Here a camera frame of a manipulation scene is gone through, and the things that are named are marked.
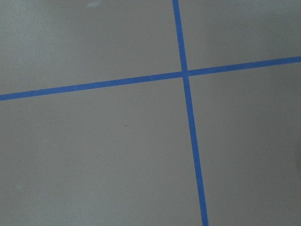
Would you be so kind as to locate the blue tape grid lines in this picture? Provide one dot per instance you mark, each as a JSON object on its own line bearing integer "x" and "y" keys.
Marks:
{"x": 185, "y": 74}

